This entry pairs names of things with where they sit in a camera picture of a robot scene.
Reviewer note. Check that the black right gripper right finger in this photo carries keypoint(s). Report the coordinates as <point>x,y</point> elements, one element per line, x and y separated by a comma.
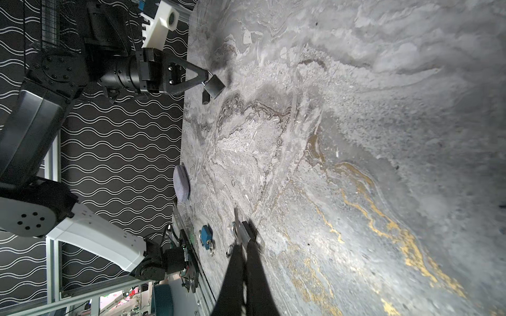
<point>259,300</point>

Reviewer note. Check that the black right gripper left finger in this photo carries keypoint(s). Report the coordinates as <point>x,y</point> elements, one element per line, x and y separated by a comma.
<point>231,296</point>

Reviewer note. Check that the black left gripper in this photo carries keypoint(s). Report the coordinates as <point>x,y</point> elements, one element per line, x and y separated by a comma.
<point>153,72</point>

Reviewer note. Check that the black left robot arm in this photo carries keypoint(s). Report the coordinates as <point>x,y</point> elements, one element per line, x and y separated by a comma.
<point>35,207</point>

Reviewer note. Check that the blue padlock left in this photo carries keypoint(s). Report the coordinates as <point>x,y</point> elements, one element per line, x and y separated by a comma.
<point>206,239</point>

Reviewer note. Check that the grey cloth pad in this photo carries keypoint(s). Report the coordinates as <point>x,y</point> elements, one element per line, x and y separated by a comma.
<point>181,183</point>

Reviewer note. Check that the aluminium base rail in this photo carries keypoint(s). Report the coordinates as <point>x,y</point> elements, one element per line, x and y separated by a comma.
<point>193,278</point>

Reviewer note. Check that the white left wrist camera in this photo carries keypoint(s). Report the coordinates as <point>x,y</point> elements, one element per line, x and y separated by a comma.
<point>160,18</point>

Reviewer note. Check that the black wire mesh basket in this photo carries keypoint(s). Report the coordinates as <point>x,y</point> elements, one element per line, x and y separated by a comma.
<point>58,25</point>

